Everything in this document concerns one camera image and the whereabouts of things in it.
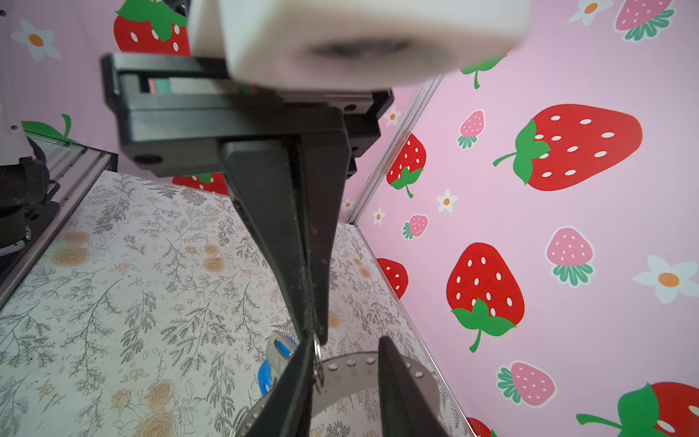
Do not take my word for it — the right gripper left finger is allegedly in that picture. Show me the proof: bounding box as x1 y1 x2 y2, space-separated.
246 338 314 436

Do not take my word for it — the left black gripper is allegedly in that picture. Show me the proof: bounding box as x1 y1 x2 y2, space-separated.
100 53 393 345

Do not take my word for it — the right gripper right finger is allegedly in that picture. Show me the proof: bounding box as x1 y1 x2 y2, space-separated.
378 337 448 437

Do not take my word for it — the grey strap keyring yellow clasp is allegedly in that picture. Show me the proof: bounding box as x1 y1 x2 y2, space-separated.
230 351 441 436

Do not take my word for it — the key with blue tag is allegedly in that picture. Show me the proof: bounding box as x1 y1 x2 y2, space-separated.
258 331 297 396

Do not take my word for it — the right corner aluminium post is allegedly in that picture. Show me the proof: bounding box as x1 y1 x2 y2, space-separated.
340 76 443 225

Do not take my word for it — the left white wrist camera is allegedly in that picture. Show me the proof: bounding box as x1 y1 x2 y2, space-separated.
187 0 533 91

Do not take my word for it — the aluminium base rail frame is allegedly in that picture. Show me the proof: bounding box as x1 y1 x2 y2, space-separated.
1 137 118 304

